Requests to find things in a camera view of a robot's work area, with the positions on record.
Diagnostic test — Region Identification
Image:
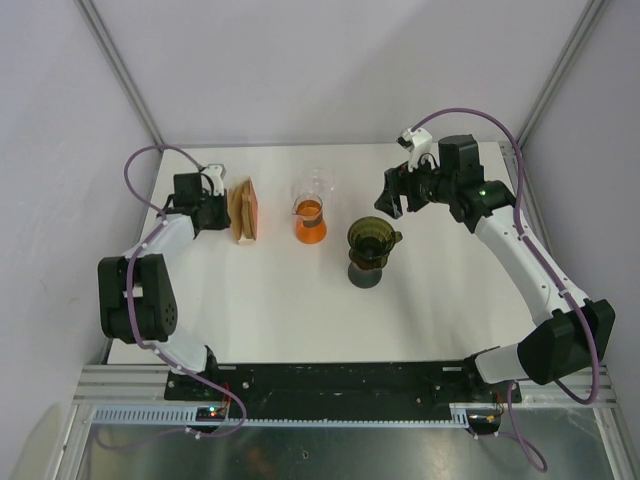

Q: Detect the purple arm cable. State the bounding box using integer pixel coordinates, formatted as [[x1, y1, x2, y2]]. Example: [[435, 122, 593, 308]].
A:
[[94, 143, 250, 450], [409, 107, 601, 474]]

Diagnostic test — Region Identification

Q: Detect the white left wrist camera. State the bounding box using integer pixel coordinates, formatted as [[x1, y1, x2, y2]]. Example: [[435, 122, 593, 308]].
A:
[[200, 164, 226, 196]]

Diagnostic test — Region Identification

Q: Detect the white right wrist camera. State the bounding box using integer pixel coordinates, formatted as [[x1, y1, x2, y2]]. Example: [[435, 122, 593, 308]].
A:
[[396, 127, 433, 172]]

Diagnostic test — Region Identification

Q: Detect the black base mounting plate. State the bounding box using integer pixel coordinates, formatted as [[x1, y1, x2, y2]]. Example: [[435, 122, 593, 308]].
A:
[[163, 360, 524, 421]]

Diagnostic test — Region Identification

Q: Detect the clear empty glass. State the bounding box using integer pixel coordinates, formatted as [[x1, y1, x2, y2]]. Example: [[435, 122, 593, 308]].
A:
[[291, 168, 336, 201]]

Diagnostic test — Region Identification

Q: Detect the orange liquid glass beaker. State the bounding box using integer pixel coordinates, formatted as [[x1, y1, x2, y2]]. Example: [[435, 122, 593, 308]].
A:
[[292, 193, 327, 245]]

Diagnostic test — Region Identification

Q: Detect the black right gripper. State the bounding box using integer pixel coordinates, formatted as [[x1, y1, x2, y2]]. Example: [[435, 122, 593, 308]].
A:
[[374, 150, 456, 220]]

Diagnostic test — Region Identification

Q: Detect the aluminium frame rail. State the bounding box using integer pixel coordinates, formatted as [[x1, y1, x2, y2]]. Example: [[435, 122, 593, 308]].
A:
[[75, 0, 164, 144], [517, 0, 610, 149]]

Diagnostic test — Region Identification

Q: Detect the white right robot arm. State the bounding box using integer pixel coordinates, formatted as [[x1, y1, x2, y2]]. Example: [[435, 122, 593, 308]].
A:
[[374, 129, 615, 401]]

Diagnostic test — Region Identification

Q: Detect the green glass coffee dripper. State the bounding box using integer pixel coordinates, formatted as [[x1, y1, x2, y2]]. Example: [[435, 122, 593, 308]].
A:
[[347, 216, 403, 270]]

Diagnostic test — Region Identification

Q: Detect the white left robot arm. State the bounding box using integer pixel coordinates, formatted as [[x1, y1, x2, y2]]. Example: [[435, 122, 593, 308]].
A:
[[97, 164, 231, 400]]

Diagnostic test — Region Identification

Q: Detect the aluminium frame rail left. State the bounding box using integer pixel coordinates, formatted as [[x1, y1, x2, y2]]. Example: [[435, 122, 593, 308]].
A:
[[75, 0, 164, 144]]

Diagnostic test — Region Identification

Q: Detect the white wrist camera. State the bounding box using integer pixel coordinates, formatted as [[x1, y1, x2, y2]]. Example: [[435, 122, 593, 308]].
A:
[[200, 164, 226, 196], [396, 127, 433, 172]]

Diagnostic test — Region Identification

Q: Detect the aluminium frame rail right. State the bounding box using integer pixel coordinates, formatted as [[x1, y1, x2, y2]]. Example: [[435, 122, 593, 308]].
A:
[[517, 0, 610, 149]]

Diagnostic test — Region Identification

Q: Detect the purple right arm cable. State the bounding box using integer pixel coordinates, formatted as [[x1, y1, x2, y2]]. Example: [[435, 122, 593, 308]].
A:
[[409, 107, 601, 474]]

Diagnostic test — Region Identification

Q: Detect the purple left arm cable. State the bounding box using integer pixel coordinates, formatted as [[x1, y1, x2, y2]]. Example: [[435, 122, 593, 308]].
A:
[[94, 143, 250, 450]]

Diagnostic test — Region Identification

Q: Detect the grey slotted cable duct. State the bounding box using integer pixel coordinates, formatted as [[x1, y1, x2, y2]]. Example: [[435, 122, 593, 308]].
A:
[[93, 405, 469, 429]]

